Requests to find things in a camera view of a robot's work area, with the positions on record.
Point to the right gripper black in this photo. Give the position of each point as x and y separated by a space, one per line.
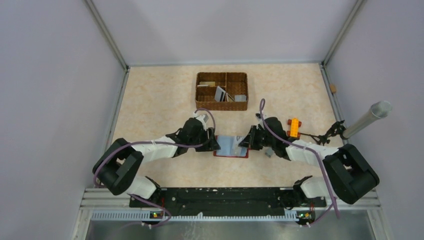
250 140

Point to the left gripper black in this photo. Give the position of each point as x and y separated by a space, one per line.
211 146

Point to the red leather card holder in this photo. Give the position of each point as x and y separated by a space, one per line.
229 147

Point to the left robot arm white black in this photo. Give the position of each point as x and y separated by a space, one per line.
118 167

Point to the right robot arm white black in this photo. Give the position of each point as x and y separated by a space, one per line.
347 174

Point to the grey plastic toy beam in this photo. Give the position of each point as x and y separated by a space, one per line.
269 152

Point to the yellow toy brick car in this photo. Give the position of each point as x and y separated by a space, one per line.
294 125

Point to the brown wicker divided basket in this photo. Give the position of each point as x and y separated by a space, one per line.
234 83

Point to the black mini tripod stand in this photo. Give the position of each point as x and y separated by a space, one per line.
336 129

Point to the small tan block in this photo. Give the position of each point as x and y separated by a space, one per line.
332 88

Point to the silver metal tube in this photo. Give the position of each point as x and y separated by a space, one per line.
377 111

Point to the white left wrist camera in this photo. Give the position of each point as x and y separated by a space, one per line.
202 118

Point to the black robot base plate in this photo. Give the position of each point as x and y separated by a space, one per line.
233 201

